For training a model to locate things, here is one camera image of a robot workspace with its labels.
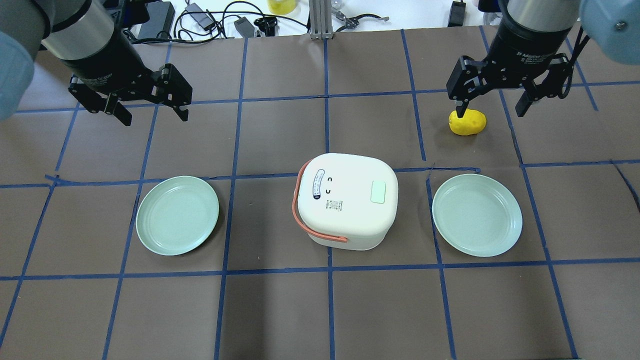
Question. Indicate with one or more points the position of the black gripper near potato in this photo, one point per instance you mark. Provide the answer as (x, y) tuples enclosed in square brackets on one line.
[(515, 52)]

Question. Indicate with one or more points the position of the white rice cooker orange handle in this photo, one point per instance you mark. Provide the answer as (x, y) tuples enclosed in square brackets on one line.
[(346, 201)]

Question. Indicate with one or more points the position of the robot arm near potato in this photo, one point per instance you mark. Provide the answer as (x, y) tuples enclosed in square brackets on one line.
[(612, 24)]

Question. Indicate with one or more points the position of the yellow toy potato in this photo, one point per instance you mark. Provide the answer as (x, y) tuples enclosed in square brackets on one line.
[(472, 123)]

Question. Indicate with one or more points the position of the black power adapter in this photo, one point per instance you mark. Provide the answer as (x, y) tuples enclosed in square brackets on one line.
[(161, 15)]

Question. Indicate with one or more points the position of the green plate far side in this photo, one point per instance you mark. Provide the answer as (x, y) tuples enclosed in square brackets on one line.
[(177, 215)]

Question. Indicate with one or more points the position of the green plate near potato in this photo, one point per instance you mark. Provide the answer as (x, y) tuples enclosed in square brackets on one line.
[(477, 215)]

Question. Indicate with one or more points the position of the aluminium frame post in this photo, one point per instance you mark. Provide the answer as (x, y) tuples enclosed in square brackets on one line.
[(320, 17)]

